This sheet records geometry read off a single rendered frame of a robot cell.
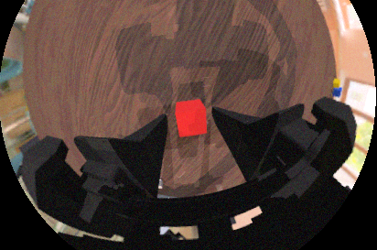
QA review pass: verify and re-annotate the blue cube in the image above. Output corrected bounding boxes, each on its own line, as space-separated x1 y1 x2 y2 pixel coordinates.
332 88 343 99

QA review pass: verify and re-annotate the red block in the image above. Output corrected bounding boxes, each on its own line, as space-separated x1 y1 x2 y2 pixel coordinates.
175 99 207 137

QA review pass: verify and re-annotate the yellow cube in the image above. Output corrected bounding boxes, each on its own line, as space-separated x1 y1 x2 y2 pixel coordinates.
332 79 340 90

